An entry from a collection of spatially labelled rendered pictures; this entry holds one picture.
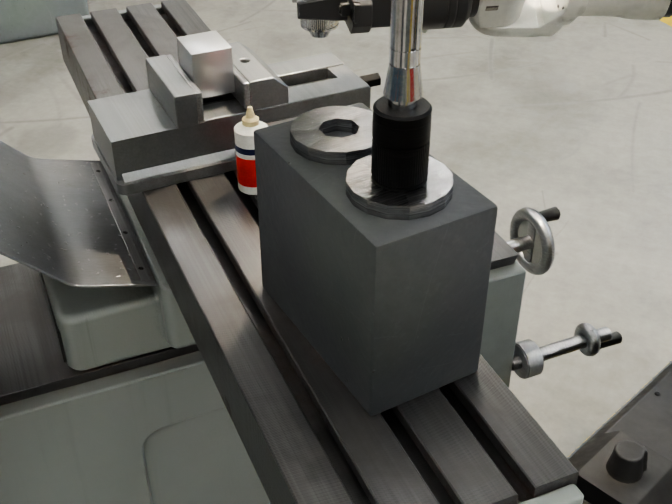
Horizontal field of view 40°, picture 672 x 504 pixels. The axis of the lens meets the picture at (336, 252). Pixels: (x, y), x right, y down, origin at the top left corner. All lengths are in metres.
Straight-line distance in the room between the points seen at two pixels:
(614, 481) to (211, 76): 0.72
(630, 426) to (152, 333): 0.66
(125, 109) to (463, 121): 2.24
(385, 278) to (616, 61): 3.23
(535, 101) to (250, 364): 2.73
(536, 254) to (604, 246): 1.18
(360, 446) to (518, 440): 0.14
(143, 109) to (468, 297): 0.55
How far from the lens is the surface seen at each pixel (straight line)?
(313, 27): 1.15
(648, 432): 1.36
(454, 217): 0.75
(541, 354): 1.52
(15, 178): 1.26
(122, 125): 1.16
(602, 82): 3.72
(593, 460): 1.28
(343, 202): 0.76
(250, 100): 1.16
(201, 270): 1.01
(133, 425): 1.27
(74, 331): 1.16
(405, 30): 0.70
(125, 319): 1.16
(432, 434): 0.82
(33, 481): 1.30
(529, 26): 1.23
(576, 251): 2.71
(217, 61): 1.16
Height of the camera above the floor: 1.53
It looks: 36 degrees down
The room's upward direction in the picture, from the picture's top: straight up
